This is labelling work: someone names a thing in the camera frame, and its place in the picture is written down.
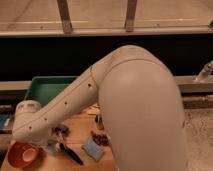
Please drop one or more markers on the black handled brush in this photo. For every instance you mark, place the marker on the black handled brush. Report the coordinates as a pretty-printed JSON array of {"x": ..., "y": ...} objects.
[{"x": 61, "y": 132}]

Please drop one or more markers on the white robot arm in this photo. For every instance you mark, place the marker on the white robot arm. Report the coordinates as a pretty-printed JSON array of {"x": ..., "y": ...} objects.
[{"x": 141, "y": 107}]

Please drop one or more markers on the grey towel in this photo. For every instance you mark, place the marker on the grey towel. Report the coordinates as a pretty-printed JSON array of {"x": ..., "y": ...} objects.
[{"x": 52, "y": 146}]

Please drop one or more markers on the green plastic tray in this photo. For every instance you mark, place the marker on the green plastic tray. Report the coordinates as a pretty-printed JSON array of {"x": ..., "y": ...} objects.
[{"x": 44, "y": 88}]

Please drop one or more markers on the dark grape bunch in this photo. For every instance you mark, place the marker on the dark grape bunch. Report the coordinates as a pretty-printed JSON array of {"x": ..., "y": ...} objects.
[{"x": 100, "y": 139}]

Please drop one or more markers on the blue box at left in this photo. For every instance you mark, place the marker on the blue box at left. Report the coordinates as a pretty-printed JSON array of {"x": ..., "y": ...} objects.
[{"x": 6, "y": 123}]

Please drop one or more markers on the small metal cup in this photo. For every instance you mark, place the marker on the small metal cup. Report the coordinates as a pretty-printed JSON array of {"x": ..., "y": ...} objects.
[{"x": 99, "y": 123}]

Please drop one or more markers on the blue sponge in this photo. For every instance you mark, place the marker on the blue sponge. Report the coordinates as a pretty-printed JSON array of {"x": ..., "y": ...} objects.
[{"x": 92, "y": 149}]

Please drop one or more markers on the wooden toy plane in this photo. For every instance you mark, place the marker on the wooden toy plane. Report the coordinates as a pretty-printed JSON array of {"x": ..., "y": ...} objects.
[{"x": 93, "y": 110}]

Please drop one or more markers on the orange bowl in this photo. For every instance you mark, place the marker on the orange bowl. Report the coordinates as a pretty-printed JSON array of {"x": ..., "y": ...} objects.
[{"x": 22, "y": 155}]

